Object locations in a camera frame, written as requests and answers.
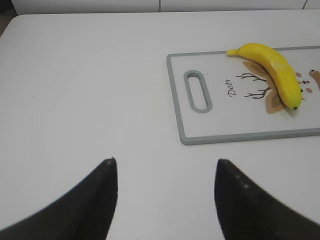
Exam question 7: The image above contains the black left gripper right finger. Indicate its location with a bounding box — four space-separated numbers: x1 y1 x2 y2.
214 159 320 240

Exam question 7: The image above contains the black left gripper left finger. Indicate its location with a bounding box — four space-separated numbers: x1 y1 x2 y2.
0 158 118 240

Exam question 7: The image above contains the yellow plastic banana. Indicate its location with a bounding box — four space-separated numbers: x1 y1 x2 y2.
226 43 302 110

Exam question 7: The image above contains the white grey-rimmed cutting board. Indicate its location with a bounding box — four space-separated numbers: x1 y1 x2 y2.
166 46 320 145

